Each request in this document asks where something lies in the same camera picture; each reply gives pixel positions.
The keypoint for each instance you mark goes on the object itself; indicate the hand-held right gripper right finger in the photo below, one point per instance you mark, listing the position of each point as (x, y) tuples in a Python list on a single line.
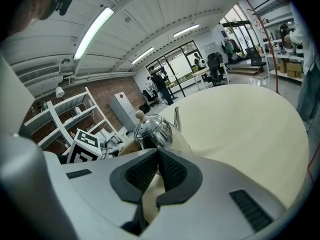
[(212, 196)]

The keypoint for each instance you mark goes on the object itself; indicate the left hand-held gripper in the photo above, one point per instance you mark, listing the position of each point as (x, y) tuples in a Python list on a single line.
[(85, 149)]

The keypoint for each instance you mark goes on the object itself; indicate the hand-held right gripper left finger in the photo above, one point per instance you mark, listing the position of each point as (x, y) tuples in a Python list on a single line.
[(100, 179)]

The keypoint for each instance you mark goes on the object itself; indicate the steel electric kettle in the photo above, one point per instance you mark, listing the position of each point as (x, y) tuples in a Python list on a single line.
[(155, 131)]

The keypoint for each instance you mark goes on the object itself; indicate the white shelf rack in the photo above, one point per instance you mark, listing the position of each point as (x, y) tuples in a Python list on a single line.
[(56, 119)]

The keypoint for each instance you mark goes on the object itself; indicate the silver refrigerator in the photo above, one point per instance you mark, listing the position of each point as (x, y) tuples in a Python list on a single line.
[(122, 111)]

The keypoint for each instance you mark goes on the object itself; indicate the white lamp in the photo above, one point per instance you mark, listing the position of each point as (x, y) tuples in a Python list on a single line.
[(60, 92)]

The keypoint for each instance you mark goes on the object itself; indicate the black office chair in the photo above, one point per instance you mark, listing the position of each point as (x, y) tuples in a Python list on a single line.
[(215, 64), (255, 56), (148, 96)]

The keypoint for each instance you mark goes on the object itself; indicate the ceiling air conditioner vent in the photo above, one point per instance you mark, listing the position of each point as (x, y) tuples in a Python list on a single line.
[(38, 74)]

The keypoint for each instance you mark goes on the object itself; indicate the long ceiling tube light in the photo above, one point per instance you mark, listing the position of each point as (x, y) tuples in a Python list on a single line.
[(186, 30), (143, 55), (93, 32)]

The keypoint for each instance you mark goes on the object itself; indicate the black pole stand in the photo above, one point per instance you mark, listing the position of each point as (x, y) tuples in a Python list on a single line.
[(177, 79)]

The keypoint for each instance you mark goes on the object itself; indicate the light wooden desk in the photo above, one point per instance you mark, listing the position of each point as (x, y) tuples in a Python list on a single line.
[(200, 72)]

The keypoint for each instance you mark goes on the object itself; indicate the wooden step platform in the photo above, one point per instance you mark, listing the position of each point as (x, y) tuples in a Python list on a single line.
[(246, 71)]

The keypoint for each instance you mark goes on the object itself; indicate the white display shelving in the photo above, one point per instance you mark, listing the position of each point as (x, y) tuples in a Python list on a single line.
[(287, 80)]

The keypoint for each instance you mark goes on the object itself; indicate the cardboard box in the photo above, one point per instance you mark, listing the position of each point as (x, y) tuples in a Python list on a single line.
[(295, 70), (282, 66)]

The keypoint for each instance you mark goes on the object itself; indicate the wooden coat stand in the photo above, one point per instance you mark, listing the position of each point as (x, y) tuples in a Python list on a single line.
[(273, 59)]

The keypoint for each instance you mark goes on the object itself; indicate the rack of hanging clothes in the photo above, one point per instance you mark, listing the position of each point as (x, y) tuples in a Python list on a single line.
[(231, 46)]

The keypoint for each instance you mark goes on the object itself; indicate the black head camera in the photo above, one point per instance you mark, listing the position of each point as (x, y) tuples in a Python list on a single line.
[(64, 2)]

